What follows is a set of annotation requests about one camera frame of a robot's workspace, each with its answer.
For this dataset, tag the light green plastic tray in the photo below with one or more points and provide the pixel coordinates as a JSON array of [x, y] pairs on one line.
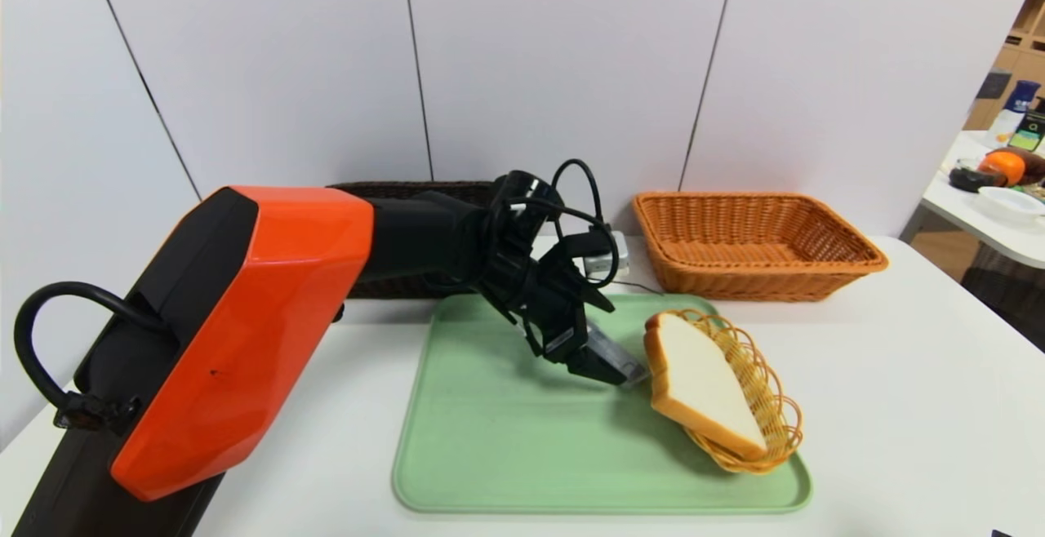
[[490, 439]]

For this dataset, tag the white side table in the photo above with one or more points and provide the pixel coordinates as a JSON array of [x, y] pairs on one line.
[[963, 206]]

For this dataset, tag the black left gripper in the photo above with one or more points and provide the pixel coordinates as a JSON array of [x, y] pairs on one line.
[[569, 347]]

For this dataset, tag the orange wicker basket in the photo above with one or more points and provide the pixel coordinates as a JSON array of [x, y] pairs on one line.
[[735, 284]]

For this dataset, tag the orange and black left arm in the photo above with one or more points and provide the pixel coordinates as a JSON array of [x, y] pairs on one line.
[[245, 317]]

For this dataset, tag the small black object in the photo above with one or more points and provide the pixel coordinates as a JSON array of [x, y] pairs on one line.
[[969, 179]]

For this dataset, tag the brown round object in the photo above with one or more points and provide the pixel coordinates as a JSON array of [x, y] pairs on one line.
[[1035, 165]]

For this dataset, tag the dark green package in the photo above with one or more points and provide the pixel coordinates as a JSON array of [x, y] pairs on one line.
[[1030, 130]]

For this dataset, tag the orange fruit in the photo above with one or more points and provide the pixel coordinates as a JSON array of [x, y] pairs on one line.
[[1002, 168]]

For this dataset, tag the wooden shelf unit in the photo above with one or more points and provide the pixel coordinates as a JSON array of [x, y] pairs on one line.
[[1024, 64]]

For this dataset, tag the white bottle with blue cap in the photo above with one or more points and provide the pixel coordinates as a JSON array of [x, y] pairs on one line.
[[1011, 115]]

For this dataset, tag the white shallow bowl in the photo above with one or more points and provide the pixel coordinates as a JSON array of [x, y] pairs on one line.
[[1011, 202]]

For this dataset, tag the white bread slice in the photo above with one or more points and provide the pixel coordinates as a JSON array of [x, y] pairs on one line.
[[702, 382]]

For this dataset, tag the small grey box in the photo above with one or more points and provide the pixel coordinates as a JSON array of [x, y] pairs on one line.
[[993, 85]]

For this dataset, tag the grey rectangular pencil case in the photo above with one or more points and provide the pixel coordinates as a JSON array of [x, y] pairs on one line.
[[616, 353]]

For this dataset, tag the small oval woven basket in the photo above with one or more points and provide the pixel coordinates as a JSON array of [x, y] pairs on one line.
[[771, 406]]

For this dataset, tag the dark brown wicker basket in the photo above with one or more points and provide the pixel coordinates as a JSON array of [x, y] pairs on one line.
[[424, 188]]

